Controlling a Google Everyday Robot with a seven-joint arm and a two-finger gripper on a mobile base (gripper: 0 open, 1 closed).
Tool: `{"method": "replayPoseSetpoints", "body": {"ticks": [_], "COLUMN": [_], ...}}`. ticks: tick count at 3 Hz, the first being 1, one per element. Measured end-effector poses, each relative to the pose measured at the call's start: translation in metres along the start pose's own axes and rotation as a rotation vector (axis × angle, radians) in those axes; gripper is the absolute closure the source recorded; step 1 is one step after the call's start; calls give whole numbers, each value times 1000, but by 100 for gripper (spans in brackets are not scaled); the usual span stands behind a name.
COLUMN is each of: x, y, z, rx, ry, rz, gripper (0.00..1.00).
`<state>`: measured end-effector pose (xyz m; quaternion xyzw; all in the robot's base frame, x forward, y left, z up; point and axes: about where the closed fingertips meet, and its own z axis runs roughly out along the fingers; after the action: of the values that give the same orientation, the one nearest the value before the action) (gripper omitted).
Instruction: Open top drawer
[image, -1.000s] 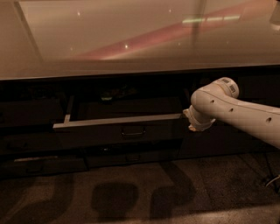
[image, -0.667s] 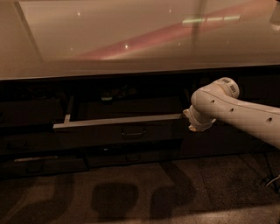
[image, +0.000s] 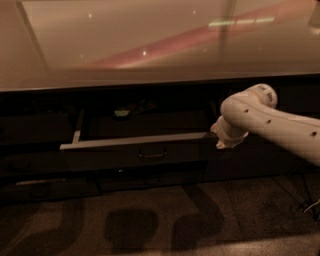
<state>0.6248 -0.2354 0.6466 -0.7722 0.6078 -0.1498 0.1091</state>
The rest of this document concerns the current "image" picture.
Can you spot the green snack bag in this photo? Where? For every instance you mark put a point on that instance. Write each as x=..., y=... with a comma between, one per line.
x=121, y=113

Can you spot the dark grey drawer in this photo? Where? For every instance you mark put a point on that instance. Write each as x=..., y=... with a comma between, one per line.
x=32, y=163
x=47, y=190
x=34, y=129
x=131, y=180
x=104, y=142

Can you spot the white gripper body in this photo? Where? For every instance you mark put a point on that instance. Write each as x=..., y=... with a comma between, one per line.
x=227, y=136

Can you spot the dark grey cabinet door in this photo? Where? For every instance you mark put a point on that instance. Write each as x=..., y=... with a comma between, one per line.
x=256, y=156

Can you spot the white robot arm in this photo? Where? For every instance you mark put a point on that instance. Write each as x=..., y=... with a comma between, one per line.
x=254, y=111

